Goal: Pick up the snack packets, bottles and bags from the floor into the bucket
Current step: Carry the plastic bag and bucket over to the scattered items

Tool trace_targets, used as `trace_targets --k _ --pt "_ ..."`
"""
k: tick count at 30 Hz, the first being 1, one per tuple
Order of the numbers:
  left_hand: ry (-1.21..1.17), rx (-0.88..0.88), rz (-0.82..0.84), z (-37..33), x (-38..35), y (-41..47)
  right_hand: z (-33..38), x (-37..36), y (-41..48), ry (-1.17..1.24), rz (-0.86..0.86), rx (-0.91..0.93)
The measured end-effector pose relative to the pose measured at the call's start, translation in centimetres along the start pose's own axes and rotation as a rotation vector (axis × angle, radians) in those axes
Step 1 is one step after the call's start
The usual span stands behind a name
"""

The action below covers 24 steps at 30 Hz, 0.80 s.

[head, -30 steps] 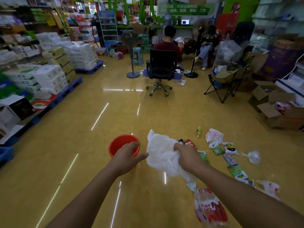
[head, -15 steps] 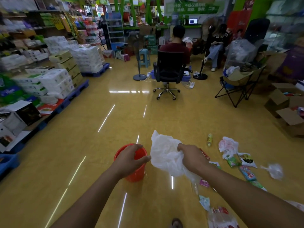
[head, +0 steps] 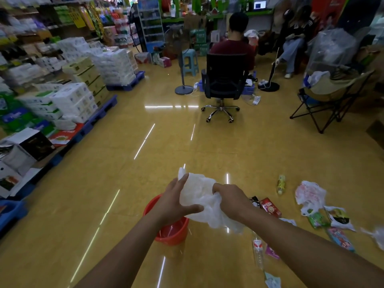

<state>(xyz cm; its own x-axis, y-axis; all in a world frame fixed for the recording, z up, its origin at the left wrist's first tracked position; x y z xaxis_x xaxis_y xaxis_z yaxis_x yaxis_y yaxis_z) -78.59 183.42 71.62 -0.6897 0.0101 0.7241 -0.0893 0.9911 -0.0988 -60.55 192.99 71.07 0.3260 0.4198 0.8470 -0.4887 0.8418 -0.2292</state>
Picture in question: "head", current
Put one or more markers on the person's right hand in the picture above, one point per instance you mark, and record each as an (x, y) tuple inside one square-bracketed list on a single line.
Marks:
[(234, 202)]

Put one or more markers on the person's left hand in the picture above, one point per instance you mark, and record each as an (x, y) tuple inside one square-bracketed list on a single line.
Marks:
[(168, 206)]

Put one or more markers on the person's right fingers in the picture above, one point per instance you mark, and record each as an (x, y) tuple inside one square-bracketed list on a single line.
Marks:
[(219, 191)]

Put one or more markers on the person's left thumb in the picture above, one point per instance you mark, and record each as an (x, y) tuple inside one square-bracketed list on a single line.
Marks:
[(193, 210)]

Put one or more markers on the person's right forearm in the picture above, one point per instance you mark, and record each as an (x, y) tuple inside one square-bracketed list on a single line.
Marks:
[(306, 257)]

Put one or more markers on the person's left forearm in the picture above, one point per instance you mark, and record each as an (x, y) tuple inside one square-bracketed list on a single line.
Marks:
[(126, 254)]

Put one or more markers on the red plastic bucket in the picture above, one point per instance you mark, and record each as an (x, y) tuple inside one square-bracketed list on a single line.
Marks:
[(169, 233)]

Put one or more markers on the black snack packet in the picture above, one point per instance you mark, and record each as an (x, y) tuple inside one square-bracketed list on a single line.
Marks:
[(255, 201)]

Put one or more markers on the red snack box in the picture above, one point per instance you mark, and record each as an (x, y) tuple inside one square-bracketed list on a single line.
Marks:
[(270, 207)]

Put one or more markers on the small yellow-green bottle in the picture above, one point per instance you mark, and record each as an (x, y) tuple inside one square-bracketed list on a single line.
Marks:
[(281, 184)]

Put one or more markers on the clear plastic bottle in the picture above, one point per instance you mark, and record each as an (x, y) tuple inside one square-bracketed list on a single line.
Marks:
[(258, 251)]

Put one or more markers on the white paper scrap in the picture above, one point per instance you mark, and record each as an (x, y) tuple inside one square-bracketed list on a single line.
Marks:
[(288, 221)]

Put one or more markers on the pink small packet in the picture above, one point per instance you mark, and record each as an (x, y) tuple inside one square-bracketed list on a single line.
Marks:
[(272, 253)]

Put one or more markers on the white red printed plastic bag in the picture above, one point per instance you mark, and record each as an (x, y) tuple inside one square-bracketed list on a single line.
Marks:
[(310, 194)]

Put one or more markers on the white power strip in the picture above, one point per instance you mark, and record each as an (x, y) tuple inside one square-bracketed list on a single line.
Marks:
[(256, 100), (263, 83)]

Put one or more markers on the green snack packet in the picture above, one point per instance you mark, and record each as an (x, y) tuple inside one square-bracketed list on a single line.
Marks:
[(316, 220)]

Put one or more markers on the white wrapper scrap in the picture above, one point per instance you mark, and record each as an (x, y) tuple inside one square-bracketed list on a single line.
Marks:
[(272, 281)]

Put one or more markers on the grey standing fan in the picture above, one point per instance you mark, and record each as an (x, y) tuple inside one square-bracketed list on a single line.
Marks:
[(183, 86)]

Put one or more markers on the black standing fan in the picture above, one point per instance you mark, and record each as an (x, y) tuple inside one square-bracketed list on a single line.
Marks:
[(269, 85)]

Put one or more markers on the black office chair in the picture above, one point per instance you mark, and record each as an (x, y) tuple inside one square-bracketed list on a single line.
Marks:
[(225, 73)]

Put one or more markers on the white black green packet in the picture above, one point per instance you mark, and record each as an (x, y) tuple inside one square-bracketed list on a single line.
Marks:
[(339, 218)]

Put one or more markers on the blue pink snack packet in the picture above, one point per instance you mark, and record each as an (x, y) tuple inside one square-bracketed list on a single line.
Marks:
[(340, 239)]

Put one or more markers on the blue plastic stool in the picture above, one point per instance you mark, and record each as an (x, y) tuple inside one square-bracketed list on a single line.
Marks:
[(190, 61)]

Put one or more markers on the long blue pallet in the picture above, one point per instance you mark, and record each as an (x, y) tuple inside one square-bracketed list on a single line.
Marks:
[(96, 115)]

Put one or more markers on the short blue pallet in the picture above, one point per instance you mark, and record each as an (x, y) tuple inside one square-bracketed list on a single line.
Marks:
[(129, 83)]

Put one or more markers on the beige folding camp chair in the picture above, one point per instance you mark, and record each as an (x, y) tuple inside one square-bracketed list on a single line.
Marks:
[(330, 95)]

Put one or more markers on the red flat box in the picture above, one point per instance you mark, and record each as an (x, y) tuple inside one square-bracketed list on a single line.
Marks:
[(64, 136)]

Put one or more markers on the low stack of tissue packs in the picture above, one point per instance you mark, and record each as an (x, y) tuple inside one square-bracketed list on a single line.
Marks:
[(75, 101)]

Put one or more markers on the tall stack of tissue packs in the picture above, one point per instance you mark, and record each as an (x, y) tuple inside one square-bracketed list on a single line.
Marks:
[(115, 67)]

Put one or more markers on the crumpled clear plastic wrapper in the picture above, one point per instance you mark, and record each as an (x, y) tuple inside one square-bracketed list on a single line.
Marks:
[(376, 236)]

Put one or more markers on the black product box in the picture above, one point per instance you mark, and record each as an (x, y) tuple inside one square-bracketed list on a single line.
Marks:
[(37, 145)]

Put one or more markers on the stack of beige cardboard boxes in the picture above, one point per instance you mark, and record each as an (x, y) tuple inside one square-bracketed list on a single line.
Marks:
[(87, 76)]

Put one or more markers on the large clear plastic bag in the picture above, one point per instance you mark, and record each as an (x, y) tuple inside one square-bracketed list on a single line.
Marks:
[(330, 49)]

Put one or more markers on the white open cardboard box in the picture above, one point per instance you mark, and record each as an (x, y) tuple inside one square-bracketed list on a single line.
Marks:
[(13, 173)]

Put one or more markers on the stack of green-white boxes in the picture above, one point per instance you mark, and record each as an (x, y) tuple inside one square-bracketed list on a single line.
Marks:
[(39, 104)]

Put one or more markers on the laptop screen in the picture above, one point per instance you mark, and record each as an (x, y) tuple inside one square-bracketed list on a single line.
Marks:
[(259, 5)]

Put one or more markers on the store shelf with goods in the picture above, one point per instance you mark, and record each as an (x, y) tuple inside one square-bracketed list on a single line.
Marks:
[(36, 29)]

